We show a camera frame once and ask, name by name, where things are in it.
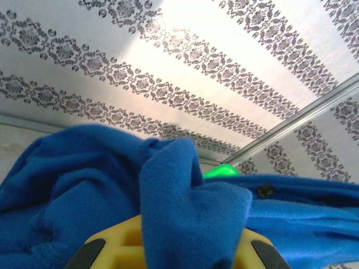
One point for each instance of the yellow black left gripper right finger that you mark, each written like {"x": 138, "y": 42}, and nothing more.
{"x": 266, "y": 257}

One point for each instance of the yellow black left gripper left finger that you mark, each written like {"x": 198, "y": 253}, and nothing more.
{"x": 117, "y": 249}

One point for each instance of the blue t-shirt with print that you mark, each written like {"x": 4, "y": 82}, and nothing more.
{"x": 84, "y": 182}

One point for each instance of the green plastic mesh basket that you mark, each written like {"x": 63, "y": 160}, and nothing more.
{"x": 221, "y": 171}

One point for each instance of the aluminium frame post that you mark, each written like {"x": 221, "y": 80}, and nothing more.
{"x": 294, "y": 123}

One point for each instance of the aluminium frame floor rail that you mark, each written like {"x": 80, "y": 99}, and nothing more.
{"x": 28, "y": 122}

